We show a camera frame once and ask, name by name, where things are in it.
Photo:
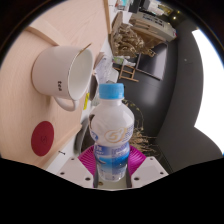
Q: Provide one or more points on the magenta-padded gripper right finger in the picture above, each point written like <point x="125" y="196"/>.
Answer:
<point x="150" y="169"/>

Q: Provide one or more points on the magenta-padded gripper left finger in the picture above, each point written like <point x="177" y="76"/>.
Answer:
<point x="75" y="170"/>

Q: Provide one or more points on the white drink bottle blue cap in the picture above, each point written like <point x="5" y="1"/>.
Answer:
<point x="111" y="133"/>

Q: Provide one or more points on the grey plant pot saucer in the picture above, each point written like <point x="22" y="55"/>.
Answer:
<point x="78" y="140"/>

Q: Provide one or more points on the flat round red coaster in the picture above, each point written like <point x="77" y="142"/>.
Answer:
<point x="42" y="138"/>

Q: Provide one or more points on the small yellow strip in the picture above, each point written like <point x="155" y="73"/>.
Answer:
<point x="86" y="101"/>

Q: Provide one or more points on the light wooden board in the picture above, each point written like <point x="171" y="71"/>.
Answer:
<point x="20" y="106"/>

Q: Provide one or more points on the wooden easel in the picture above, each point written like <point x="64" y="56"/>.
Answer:
<point x="128" y="73"/>

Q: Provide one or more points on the long ceiling light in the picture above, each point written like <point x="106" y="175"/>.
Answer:
<point x="211" y="90"/>

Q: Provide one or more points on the white enamel mug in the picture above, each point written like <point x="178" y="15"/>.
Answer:
<point x="50" y="71"/>

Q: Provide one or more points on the printed paper sheets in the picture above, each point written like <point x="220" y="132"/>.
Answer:
<point x="105" y="68"/>

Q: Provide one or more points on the small white green bottle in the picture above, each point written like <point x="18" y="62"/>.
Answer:
<point x="121" y="60"/>

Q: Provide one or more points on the wooden stirring stick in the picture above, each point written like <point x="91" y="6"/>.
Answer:
<point x="85" y="48"/>

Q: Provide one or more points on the golden brown sculpture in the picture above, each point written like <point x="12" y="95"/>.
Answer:
<point x="128" y="40"/>

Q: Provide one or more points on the white cabinet with pictures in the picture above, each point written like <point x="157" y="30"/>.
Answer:
<point x="153" y="25"/>

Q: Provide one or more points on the black wall screen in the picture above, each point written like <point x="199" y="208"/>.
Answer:
<point x="153" y="63"/>

